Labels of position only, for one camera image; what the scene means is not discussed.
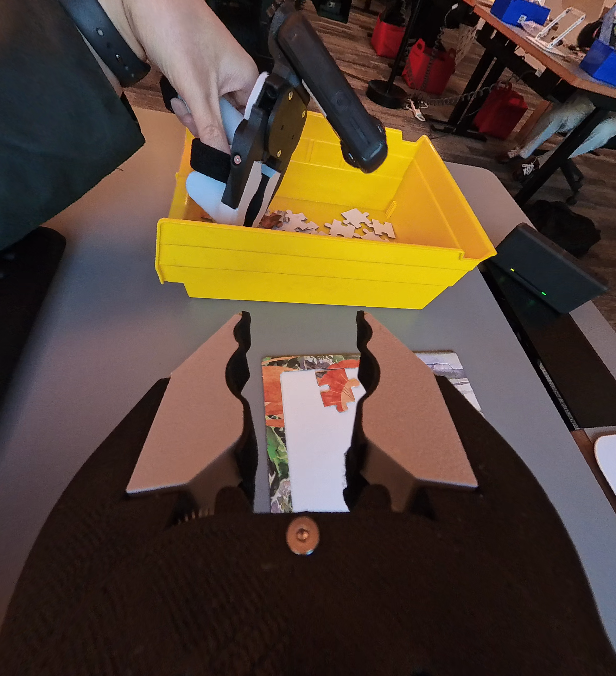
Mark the red bag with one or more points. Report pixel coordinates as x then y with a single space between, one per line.
500 108
429 66
389 37

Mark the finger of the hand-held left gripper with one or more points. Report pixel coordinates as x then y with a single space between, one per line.
270 190
252 195

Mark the black bag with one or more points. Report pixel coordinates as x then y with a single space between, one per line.
561 227

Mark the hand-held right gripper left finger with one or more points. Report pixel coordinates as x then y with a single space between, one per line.
191 422

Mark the clear acrylic stand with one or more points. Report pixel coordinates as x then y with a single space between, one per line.
564 24

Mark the pile of puzzle pieces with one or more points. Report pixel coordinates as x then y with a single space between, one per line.
350 224

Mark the black power adapter box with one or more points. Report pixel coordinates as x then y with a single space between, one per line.
545 269

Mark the black pole stand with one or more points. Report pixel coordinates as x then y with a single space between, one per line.
387 90

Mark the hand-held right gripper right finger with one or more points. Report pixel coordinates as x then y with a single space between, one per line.
413 428

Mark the wood-edged office desk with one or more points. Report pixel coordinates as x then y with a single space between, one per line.
561 63

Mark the black office chair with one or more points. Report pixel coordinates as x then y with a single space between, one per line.
577 182

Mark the black wrist band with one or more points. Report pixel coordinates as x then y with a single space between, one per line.
110 47

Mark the red fan puzzle piece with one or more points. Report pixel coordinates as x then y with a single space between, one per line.
339 391

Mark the puzzle frame board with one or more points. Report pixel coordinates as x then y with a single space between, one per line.
313 449

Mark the blue tray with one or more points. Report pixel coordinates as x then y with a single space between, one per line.
611 66
519 10

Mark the yellow plastic bin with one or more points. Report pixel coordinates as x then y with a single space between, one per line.
313 274

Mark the person's left hand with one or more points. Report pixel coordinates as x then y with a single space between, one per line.
191 58

